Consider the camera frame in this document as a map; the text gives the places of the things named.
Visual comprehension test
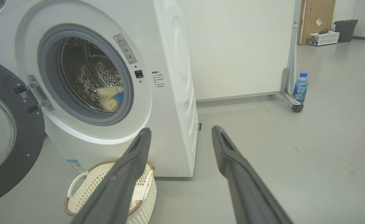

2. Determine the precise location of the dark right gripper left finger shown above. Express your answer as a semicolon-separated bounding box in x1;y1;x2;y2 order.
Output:
70;128;152;224

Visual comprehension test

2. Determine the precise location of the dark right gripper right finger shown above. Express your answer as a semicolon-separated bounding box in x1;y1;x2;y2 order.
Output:
211;125;295;224

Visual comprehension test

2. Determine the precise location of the cream garment with blue cuffs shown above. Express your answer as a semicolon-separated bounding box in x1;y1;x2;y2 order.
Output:
99;91;124;112

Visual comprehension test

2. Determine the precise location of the cream bear-print garment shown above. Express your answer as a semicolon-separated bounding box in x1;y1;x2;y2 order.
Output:
96;86;124;97

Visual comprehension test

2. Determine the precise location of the white front-load washing machine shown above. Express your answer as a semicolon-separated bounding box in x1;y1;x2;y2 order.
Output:
0;0;199;178

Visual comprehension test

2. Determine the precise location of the white basket product sticker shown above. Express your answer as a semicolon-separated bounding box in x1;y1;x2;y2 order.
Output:
130;199;143;212

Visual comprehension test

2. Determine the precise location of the cream perforated laundry basket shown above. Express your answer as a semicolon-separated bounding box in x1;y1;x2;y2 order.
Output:
64;160;157;224

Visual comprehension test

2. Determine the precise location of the blue energy label sticker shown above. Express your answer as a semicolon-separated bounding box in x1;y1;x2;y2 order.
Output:
67;159;86;174

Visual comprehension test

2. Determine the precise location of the metal panel foot with caster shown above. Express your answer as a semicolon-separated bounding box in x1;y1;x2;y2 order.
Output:
280;68;304;113

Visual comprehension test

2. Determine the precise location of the blue-capped drink bottle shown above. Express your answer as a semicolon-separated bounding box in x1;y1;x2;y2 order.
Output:
293;72;309;105

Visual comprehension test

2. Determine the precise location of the white partition panel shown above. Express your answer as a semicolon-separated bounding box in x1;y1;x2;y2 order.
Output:
182;0;302;102

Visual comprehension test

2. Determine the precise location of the white vented equipment box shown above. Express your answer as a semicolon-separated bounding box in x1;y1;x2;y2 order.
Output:
307;30;340;46

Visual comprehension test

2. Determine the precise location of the dark grey waste bin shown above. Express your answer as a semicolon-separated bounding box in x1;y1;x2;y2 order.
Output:
334;20;359;43

